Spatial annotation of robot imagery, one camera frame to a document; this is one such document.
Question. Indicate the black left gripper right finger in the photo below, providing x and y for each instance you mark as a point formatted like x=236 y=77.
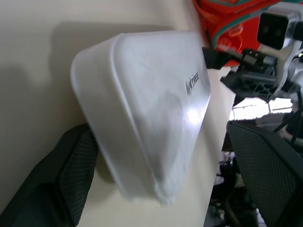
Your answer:
x=272 y=175

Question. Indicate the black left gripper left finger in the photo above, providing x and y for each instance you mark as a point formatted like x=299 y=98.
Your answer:
x=47 y=189

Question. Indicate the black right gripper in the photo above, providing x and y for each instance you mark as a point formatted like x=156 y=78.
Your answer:
x=259 y=62

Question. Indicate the white plastic box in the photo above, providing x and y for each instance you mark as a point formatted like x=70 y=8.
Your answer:
x=151 y=99

